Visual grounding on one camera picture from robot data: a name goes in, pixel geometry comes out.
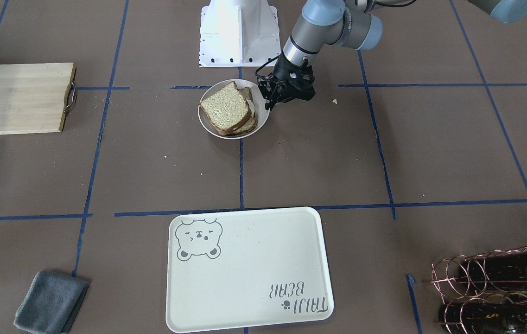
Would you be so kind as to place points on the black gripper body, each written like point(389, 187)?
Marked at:
point(284, 69)

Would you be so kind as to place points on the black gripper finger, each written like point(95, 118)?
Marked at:
point(272, 97)

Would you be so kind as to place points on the white round plate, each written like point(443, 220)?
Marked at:
point(261, 113)

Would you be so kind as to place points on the bread slice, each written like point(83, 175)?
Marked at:
point(227, 109)
point(252, 122)

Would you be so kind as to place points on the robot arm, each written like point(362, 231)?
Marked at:
point(343, 23)

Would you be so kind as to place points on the cream bear serving tray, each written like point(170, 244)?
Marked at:
point(247, 269)

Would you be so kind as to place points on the wooden cutting board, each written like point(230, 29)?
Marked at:
point(34, 97)

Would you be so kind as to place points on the grey folded cloth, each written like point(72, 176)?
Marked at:
point(51, 304)

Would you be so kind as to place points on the dark green wine bottle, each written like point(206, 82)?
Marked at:
point(506, 272)

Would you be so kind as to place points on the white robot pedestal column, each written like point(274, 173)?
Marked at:
point(238, 33)

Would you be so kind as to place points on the copper wire bottle rack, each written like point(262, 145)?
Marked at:
point(482, 294)

